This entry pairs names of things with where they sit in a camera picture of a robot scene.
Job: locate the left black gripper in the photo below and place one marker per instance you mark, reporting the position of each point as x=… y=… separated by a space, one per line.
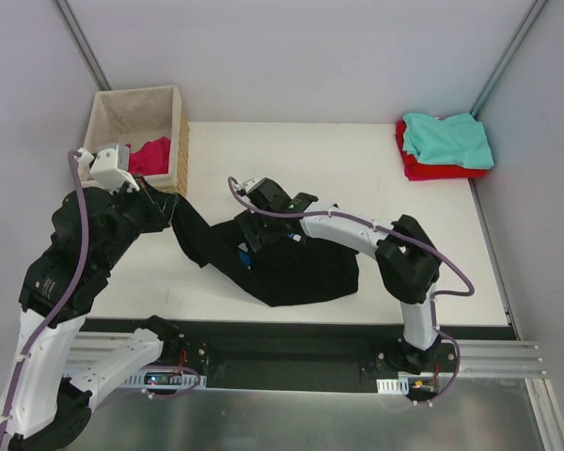
x=153 y=203

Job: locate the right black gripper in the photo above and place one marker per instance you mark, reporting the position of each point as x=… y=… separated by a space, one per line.
x=252 y=230

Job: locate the black t shirt with flower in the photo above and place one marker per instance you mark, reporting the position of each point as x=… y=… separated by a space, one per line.
x=284 y=273

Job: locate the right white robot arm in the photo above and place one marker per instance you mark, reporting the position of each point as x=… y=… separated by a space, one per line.
x=408 y=271

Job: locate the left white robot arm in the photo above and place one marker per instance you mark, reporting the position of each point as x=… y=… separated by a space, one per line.
x=40 y=408

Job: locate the magenta t shirt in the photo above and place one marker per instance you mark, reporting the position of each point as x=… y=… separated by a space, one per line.
x=151 y=159

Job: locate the wicker basket with liner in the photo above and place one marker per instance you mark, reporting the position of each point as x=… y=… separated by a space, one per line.
x=139 y=116

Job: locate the red folded t shirt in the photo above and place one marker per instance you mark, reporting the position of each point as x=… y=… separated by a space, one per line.
x=415 y=171

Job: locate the teal folded t shirt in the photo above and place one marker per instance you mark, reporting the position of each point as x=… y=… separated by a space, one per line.
x=458 y=140

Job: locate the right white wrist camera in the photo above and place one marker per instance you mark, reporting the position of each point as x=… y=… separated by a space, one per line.
x=243 y=188

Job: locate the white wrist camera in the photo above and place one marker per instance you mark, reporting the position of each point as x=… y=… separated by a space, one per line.
x=243 y=188
x=108 y=169

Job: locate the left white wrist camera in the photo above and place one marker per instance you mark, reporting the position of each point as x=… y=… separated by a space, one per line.
x=108 y=169

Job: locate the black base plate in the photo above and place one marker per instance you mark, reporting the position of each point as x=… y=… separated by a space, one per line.
x=304 y=357

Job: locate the left grey cable duct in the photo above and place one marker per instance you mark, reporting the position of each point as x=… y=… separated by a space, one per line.
x=159 y=380

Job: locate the grey cable duct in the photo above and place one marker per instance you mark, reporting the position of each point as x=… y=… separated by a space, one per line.
x=159 y=380
x=406 y=385

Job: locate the left corner aluminium post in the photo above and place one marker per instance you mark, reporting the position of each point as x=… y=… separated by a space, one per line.
x=82 y=44

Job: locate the corner aluminium post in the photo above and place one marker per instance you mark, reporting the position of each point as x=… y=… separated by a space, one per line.
x=513 y=46
x=82 y=44

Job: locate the right grey cable duct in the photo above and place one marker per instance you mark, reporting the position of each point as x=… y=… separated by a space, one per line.
x=406 y=385

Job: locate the aluminium rail frame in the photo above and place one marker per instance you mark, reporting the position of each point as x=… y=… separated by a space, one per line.
x=502 y=359

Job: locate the right corner aluminium post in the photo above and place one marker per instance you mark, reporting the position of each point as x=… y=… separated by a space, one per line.
x=513 y=46

